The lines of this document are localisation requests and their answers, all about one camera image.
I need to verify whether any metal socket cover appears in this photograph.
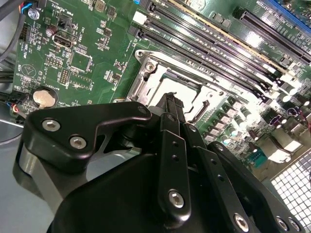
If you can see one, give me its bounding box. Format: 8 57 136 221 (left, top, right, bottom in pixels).
126 60 243 122

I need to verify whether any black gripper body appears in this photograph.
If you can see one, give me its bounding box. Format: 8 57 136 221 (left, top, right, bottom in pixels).
47 152 231 233

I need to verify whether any silver CPU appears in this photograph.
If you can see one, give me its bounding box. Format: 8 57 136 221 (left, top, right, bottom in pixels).
152 74 205 115

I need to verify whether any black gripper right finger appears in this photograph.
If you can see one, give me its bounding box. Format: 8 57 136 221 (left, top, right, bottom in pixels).
174 96 306 233

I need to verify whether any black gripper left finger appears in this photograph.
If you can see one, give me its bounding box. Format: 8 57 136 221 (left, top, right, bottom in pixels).
21 93 192 221

